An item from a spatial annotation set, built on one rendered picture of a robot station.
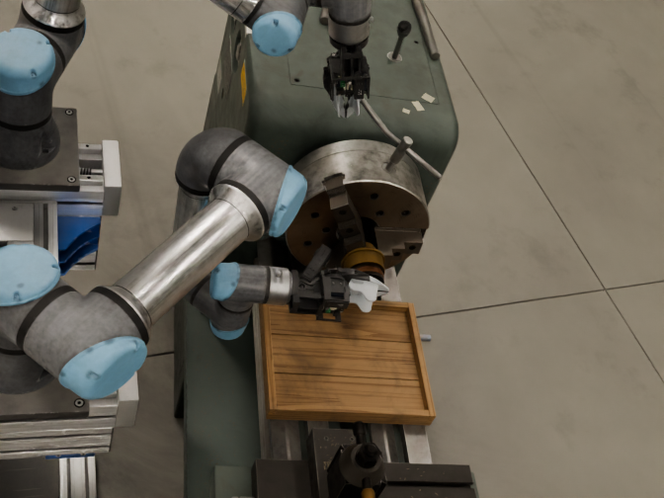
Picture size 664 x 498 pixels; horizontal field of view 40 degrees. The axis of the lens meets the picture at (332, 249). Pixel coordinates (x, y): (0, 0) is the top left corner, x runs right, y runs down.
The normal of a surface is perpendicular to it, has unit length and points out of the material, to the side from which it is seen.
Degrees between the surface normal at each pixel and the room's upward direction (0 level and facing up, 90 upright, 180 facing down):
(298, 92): 0
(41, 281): 8
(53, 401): 0
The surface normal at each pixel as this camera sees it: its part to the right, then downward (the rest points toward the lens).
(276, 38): -0.15, 0.72
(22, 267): 0.15, -0.71
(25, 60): 0.23, -0.55
